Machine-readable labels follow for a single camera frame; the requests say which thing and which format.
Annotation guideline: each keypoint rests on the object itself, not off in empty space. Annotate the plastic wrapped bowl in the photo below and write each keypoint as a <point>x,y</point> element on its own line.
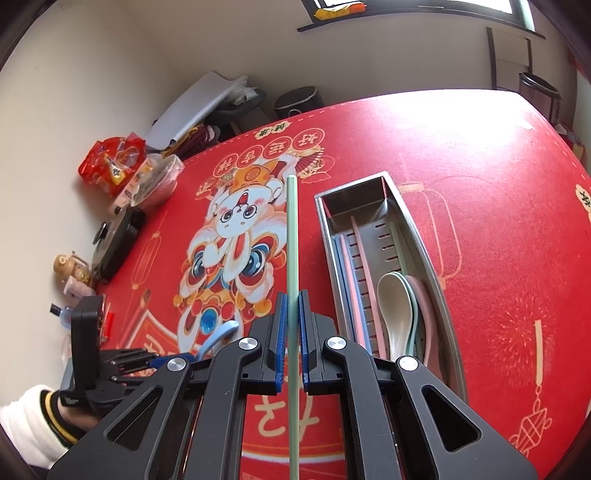
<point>157,180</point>

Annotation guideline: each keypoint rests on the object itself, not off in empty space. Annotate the pink cup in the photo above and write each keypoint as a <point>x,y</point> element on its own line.
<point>78,287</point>

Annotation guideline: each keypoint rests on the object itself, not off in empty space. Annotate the green chopstick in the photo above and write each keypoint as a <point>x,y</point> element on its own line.
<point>292,240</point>

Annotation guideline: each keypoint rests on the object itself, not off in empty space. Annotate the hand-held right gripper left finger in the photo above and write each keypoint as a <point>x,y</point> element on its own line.
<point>281,341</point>

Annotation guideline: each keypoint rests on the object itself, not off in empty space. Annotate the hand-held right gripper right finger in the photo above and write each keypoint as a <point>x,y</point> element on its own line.
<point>303,341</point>

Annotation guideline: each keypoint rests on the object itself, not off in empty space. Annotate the white foam board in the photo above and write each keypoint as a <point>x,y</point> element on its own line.
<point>194,106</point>

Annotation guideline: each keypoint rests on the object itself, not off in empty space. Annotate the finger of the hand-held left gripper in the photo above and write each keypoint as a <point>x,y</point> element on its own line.
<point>134,376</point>
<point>175,357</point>

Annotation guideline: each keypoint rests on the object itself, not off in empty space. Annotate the pink chopstick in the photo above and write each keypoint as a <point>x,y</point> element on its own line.
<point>364,263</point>
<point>351,277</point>

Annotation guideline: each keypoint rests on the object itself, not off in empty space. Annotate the cream white spoon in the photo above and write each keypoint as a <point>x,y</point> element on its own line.
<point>392,300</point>

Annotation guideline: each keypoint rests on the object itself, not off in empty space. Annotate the dark window sill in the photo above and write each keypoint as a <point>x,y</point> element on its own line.
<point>415,17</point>

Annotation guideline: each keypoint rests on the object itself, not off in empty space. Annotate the red snack bag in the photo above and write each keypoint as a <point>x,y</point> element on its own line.
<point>106,164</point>

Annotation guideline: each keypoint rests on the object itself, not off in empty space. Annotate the steel rice cooker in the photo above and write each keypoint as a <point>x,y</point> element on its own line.
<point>540,97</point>

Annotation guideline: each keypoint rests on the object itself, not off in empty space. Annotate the blue spoon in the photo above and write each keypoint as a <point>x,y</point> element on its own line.
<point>226,330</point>

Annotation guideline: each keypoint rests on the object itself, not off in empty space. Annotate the black waste bin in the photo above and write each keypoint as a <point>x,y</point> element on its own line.
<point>298,104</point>

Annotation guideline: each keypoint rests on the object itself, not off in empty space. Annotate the pink spoon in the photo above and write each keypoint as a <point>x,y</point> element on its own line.
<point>429,314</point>

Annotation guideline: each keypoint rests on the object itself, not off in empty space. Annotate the dark framed window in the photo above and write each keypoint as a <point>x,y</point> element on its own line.
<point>415,2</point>

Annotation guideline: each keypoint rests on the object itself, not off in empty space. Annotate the red printed tablecloth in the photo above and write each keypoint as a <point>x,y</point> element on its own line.
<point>485,184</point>

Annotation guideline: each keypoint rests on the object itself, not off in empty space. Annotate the dark metal frame chair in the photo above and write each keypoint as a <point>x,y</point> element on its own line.
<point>491,55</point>

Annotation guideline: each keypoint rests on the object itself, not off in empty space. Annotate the person's left forearm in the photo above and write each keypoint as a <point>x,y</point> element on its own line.
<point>27,424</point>

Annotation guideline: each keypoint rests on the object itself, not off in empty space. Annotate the yellow orange plastic bag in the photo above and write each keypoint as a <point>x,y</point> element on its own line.
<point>339,10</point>

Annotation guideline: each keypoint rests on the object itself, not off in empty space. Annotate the clear plastic bottle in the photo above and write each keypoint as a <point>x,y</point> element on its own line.
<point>60,314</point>

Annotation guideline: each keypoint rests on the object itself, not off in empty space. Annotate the stainless steel utensil tray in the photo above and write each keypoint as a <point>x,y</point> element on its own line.
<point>360,201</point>

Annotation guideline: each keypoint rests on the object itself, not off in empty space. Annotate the green spoon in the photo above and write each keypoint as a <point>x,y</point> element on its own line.
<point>418,318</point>

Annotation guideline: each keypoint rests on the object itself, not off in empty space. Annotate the brown teapot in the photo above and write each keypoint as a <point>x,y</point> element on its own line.
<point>67,265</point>

